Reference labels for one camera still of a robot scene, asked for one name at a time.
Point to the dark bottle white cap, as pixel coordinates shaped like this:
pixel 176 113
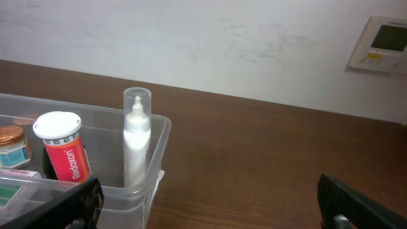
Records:
pixel 47 167

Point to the wall poster corner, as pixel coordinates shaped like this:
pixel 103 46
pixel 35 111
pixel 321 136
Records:
pixel 381 48

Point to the orange tube white cap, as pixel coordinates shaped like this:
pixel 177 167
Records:
pixel 59 131

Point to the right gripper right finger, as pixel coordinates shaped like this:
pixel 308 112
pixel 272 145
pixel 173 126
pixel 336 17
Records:
pixel 341 206

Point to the white green medicine box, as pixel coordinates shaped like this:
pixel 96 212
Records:
pixel 11 193

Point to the clear plastic container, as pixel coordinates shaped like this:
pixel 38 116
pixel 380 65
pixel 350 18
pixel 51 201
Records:
pixel 102 135

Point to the small jar gold lid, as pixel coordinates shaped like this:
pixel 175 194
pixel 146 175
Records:
pixel 15 148

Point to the white spray bottle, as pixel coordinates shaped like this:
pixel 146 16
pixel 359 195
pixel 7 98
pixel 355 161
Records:
pixel 136 134

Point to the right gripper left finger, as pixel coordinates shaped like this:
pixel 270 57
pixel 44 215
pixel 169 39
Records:
pixel 79 207

